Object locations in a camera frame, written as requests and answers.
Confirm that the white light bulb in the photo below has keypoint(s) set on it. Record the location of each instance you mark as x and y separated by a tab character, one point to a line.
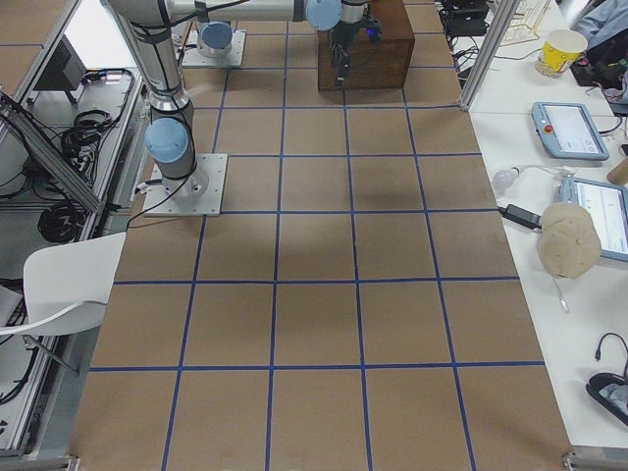
504	179

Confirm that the dark wooden drawer cabinet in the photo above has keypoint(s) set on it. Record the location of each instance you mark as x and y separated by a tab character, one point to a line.
382	65

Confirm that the popcorn paper cup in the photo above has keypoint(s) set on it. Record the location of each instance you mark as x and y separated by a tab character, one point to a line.
560	50

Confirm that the gold wire rack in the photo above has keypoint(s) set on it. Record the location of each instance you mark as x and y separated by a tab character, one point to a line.
525	23

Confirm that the teach pendant tablet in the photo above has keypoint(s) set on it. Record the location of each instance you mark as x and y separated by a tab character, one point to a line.
607	205
567	131

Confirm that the black glasses case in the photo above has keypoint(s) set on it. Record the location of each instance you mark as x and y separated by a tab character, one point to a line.
610	391

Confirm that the beige cap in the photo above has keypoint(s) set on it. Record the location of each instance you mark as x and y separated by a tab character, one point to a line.
569	245

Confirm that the black power brick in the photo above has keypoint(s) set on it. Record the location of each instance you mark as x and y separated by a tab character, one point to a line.
521	216

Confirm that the aluminium frame post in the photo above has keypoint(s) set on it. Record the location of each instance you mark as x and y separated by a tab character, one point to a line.
491	43

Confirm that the teach pendant tablet near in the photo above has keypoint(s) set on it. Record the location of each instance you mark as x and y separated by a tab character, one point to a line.
607	205

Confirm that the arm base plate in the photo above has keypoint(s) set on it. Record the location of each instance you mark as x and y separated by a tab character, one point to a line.
201	194
196	54

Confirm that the teach pendant tablet far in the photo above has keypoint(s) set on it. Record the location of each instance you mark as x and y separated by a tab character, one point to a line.
567	131

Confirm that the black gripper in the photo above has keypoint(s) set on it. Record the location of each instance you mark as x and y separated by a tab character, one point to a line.
343	35

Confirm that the white plastic chair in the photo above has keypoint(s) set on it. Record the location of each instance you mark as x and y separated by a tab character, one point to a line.
67	287

